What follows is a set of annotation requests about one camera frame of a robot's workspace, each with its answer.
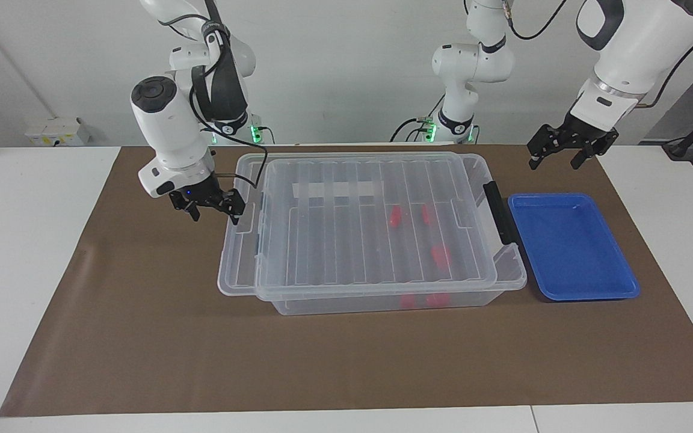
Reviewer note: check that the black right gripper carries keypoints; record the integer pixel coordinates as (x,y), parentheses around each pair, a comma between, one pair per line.
(208,195)

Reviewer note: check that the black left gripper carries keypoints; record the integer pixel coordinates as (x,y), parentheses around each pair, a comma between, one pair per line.
(581,132)

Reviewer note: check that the clear ribbed plastic lid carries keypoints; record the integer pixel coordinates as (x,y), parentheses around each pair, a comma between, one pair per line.
(334,240)

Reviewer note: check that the red plastic block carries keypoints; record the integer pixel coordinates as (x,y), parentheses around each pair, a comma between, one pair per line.
(426,215)
(408,301)
(437,300)
(441,257)
(394,218)

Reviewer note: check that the blue plastic tray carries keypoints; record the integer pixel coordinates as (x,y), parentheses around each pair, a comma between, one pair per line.
(572,246)

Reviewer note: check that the white power strip box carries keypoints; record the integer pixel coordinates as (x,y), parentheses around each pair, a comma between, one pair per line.
(58,132)

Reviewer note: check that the clear plastic storage box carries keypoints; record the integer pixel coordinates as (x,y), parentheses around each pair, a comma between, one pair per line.
(352,307)

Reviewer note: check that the brown table mat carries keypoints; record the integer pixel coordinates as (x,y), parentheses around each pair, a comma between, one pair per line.
(322,361)

